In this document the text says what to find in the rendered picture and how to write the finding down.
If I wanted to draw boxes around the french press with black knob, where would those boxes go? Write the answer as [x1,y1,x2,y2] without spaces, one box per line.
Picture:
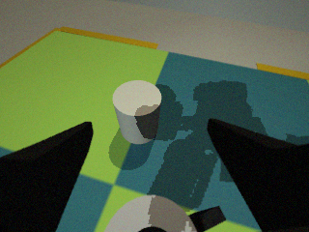
[104,195,226,232]

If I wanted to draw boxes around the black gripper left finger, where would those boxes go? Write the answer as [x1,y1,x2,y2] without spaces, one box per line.
[0,122,94,232]

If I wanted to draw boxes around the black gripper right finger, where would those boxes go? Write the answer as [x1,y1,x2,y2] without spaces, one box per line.
[207,118,309,232]

